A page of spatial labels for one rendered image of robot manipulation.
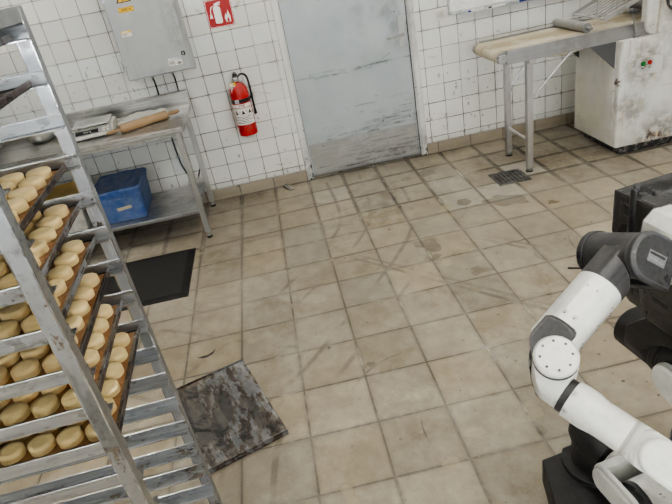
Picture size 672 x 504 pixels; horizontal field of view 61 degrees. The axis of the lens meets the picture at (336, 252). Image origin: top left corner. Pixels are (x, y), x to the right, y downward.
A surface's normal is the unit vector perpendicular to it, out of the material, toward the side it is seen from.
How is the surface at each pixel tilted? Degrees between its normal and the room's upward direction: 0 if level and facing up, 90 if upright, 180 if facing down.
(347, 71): 90
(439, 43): 90
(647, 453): 45
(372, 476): 0
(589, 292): 29
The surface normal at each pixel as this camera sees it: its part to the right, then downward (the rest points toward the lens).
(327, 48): 0.14, 0.45
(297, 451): -0.17, -0.86
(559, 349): -0.25, -0.51
